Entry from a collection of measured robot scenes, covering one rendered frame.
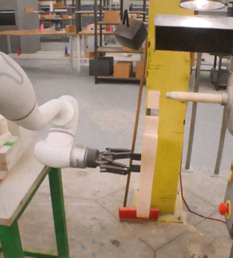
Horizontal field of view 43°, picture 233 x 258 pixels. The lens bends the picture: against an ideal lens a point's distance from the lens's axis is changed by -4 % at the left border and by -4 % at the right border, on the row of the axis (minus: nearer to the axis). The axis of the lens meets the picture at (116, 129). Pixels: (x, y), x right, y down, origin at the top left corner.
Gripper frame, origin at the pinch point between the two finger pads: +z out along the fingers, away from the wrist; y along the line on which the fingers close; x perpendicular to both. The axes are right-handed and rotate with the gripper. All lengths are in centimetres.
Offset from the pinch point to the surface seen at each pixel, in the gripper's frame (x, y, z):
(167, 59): 12, -95, 9
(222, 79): -128, -473, 129
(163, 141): -44, -89, 11
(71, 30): -72, -568, -192
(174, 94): 25.5, -7.0, 9.7
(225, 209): 0.9, 22.4, 28.5
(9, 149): 0, 1, -53
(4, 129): 5, -6, -57
